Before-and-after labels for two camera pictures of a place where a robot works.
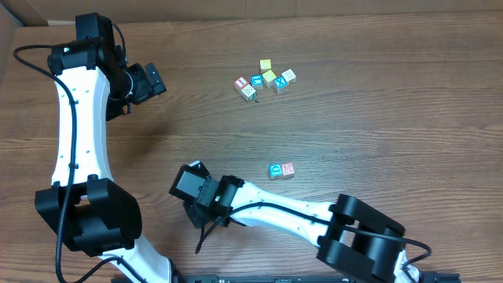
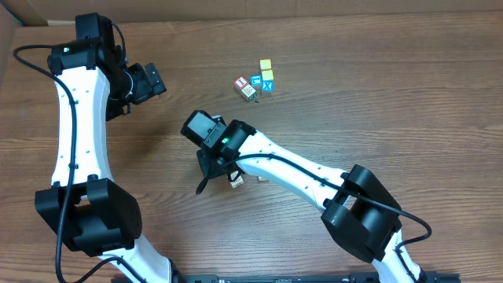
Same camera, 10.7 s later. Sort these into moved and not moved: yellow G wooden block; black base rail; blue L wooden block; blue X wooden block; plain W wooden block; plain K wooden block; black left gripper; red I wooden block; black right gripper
Moved: black right gripper; plain K wooden block; blue X wooden block
Not moved: black left gripper; red I wooden block; black base rail; plain W wooden block; yellow G wooden block; blue L wooden block
